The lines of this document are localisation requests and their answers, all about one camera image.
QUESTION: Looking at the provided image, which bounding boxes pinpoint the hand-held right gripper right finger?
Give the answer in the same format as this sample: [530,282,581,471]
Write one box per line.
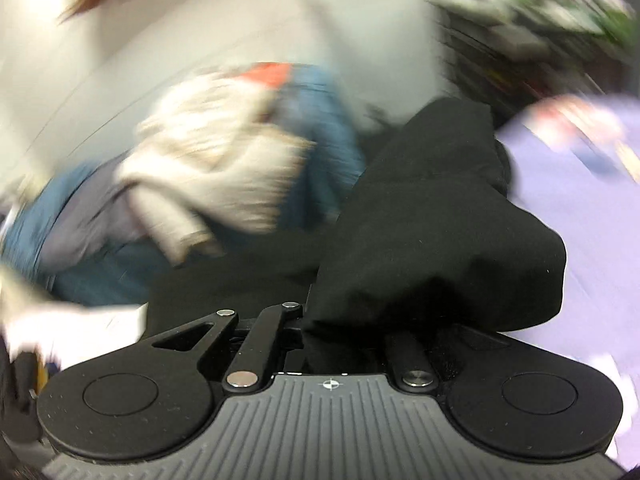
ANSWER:
[385,325,513,393]

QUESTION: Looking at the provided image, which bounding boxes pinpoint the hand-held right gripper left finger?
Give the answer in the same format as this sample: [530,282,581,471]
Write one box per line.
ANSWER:
[151,302,304,393]

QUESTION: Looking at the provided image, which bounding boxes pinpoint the black hooded sweatshirt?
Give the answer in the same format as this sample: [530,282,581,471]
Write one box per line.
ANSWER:
[145,96,567,376]

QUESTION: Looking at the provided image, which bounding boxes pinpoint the beige knitted garment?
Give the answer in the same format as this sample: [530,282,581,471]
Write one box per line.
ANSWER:
[116,66,317,267]

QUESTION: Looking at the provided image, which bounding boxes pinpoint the white paper sheet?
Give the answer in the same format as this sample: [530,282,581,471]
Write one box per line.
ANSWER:
[0,304,147,363]

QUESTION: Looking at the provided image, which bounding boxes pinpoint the grey cloth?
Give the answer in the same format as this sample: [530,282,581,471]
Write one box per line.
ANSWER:
[39,164,151,273]

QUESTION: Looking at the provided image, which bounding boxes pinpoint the blue denim garment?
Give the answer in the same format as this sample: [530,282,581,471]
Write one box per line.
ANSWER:
[0,62,368,307]

